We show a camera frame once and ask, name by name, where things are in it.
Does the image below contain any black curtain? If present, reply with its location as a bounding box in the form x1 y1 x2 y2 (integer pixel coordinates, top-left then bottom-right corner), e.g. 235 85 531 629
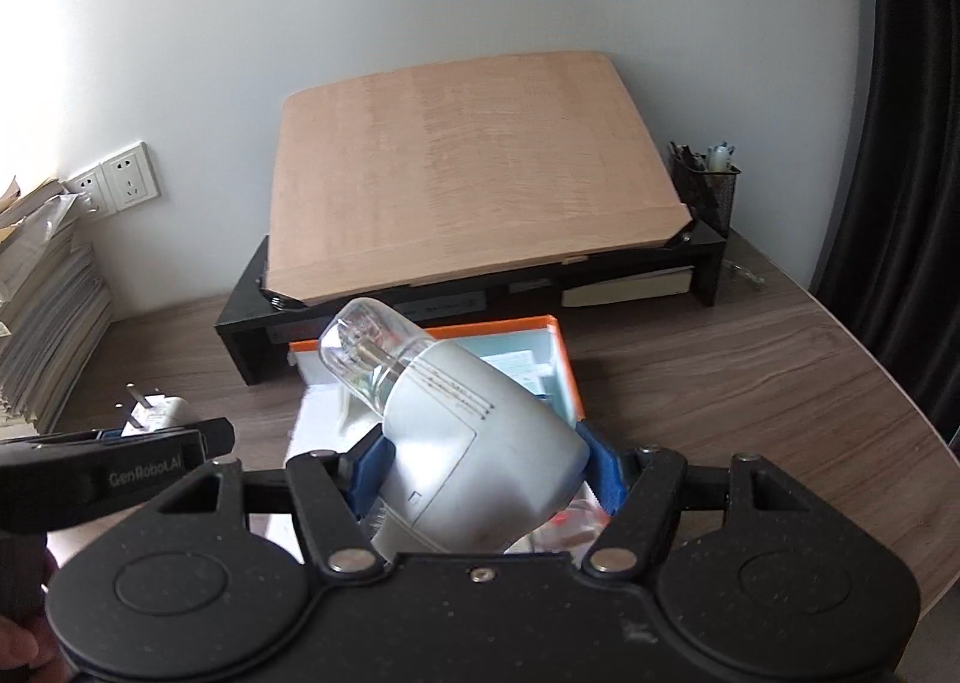
814 0 960 448

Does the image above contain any black monitor riser stand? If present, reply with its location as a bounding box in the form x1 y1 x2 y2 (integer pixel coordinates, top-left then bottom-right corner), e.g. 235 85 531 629
214 221 727 388

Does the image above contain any person's left hand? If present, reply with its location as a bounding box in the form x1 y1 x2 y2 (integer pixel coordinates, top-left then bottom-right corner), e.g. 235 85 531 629
0 548 65 683

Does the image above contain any white wall socket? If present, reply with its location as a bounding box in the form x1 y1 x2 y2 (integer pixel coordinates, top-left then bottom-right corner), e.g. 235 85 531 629
64 165 110 216
101 141 161 212

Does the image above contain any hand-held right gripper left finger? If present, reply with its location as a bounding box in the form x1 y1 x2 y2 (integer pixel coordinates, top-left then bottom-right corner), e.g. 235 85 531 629
154 428 398 577

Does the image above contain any black mesh pen holder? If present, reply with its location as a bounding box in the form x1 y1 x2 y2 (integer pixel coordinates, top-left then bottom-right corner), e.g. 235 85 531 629
669 152 742 239

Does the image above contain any white box lid orange rim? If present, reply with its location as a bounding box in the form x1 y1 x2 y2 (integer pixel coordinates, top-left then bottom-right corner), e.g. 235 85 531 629
283 315 612 556

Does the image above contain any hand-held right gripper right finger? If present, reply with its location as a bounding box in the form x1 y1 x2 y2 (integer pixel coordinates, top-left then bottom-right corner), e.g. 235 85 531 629
574 424 812 577

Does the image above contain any white charger adapter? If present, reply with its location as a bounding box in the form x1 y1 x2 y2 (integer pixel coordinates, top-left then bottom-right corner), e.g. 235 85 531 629
114 383 197 440

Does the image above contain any white heater with clear bottle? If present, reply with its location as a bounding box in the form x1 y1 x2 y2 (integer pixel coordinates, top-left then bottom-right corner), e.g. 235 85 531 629
319 298 591 555

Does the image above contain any beige notebook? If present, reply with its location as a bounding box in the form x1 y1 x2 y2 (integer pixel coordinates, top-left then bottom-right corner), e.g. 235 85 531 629
561 266 695 310

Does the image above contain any stack of books and magazines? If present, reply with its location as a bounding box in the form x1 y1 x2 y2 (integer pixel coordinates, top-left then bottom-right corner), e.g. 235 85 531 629
0 176 113 433

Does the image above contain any wooden drawing board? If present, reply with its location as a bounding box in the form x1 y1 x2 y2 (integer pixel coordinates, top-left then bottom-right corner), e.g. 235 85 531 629
266 51 692 305

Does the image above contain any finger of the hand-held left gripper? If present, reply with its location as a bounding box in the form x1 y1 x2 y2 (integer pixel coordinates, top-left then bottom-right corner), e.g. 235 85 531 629
182 417 236 463

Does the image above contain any black board bracket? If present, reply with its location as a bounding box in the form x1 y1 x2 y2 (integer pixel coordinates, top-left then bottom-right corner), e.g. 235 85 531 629
257 274 310 313
664 203 703 251

